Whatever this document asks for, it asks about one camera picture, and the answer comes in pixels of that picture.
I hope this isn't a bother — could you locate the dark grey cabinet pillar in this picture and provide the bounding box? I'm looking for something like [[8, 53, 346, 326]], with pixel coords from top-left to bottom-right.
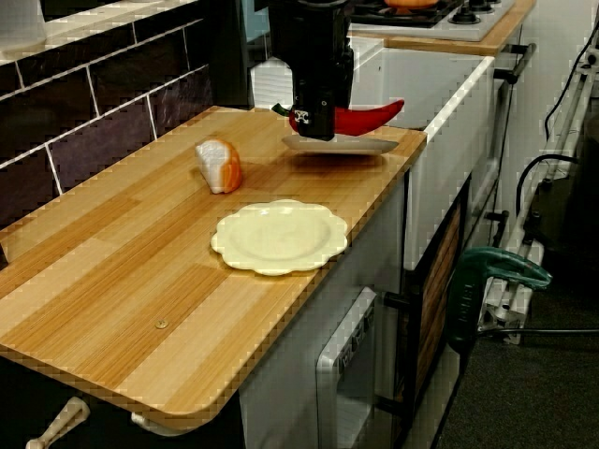
[[203, 0, 256, 112]]

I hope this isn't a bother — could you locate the cream scalloped plate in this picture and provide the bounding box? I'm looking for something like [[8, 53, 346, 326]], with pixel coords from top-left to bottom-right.
[[210, 199, 350, 276]]

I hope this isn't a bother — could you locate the wood pattern cabinet door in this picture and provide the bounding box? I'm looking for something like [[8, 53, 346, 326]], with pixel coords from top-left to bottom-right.
[[411, 180, 472, 422]]

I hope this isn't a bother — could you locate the red round plate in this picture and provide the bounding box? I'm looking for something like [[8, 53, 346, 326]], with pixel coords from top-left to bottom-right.
[[280, 134, 401, 157]]

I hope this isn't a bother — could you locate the red pepper toy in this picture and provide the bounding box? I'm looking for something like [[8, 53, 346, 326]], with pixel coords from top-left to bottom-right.
[[270, 97, 406, 138]]

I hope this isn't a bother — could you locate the white toy fridge dispenser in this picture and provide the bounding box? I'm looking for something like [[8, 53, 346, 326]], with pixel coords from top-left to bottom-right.
[[315, 285, 378, 449]]

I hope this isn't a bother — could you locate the cream plastic bracket lever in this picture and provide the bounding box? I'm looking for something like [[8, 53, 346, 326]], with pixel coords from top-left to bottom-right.
[[130, 411, 197, 437], [25, 396, 91, 449]]

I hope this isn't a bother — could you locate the black oven handle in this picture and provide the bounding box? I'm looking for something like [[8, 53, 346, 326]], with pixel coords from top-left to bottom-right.
[[493, 42, 538, 85]]

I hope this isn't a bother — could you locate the white toy kitchen cabinet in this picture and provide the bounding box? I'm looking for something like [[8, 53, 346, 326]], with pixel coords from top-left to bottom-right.
[[238, 180, 408, 449]]

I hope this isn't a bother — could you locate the aluminium frame rail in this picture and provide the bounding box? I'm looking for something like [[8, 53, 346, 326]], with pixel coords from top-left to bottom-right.
[[476, 58, 599, 345]]

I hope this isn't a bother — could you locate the black cabinet door handle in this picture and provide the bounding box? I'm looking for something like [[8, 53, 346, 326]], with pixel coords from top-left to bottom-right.
[[382, 289, 425, 415]]

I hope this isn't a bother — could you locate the salmon sushi toy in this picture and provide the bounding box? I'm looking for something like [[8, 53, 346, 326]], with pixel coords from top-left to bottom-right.
[[195, 136, 243, 196]]

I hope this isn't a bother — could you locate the white toy stove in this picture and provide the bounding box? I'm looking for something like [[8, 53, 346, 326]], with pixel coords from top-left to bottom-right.
[[348, 0, 516, 42]]

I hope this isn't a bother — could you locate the plain white container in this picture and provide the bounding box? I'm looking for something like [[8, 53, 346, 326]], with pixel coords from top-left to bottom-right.
[[0, 0, 48, 51]]

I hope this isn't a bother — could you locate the black bulky equipment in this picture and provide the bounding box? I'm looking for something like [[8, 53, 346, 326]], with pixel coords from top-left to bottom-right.
[[523, 109, 599, 263]]

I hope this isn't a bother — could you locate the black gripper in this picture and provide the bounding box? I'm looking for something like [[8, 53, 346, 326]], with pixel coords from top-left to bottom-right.
[[267, 0, 356, 143]]

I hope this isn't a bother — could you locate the thick black cable loop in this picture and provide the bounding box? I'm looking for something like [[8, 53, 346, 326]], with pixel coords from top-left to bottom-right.
[[514, 153, 582, 221]]

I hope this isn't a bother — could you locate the white toy kitchen sink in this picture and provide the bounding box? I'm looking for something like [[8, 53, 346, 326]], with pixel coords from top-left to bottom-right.
[[250, 35, 497, 272]]

